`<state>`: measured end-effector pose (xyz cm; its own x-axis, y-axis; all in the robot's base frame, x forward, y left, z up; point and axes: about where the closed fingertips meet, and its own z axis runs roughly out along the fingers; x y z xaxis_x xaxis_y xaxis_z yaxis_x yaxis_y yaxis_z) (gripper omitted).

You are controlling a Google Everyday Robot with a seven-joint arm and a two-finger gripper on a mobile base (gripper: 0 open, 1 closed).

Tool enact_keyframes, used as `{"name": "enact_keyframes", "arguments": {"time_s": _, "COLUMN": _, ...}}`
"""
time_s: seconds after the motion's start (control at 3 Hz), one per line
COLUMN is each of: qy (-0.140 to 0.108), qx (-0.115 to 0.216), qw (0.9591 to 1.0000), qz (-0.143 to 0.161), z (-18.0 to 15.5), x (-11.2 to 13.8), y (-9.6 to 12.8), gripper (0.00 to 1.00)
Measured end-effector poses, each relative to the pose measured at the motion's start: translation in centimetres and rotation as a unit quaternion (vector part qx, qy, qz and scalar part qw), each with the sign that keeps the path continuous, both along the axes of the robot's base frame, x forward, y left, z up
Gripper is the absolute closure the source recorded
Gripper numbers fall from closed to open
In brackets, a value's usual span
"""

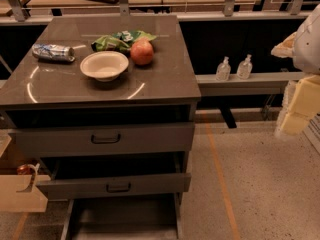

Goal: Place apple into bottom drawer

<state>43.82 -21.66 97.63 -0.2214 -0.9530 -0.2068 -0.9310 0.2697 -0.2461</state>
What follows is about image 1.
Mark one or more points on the right clear sanitizer bottle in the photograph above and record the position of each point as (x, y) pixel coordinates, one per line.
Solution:
(244, 68)

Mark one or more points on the grey drawer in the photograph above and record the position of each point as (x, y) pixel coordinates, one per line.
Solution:
(115, 186)
(104, 140)
(148, 217)

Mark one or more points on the clear sanitizer bottle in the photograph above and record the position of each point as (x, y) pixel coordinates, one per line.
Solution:
(244, 68)
(223, 70)

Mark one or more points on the crushed silver blue can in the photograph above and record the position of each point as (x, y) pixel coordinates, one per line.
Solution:
(53, 52)

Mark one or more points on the left clear sanitizer bottle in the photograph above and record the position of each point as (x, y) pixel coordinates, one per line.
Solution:
(223, 70)

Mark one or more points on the red apple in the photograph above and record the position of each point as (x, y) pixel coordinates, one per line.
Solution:
(142, 52)

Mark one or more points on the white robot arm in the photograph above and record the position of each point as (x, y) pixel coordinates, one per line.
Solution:
(306, 50)

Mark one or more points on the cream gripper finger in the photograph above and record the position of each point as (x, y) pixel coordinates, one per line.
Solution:
(285, 48)
(301, 103)

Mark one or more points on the white paper bowl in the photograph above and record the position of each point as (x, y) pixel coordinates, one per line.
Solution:
(104, 66)

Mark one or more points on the grey top drawer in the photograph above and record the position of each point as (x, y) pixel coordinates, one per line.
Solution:
(104, 140)

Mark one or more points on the red can in box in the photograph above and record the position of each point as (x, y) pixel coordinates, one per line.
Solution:
(25, 169)

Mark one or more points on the grey drawer cabinet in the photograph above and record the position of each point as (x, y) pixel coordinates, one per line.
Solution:
(51, 95)

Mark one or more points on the green chip bag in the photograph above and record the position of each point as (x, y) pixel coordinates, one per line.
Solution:
(120, 41)

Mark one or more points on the grey middle drawer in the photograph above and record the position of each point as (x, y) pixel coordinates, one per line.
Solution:
(115, 186)

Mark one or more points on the grey bottom drawer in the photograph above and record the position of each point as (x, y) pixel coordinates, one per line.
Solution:
(148, 217)

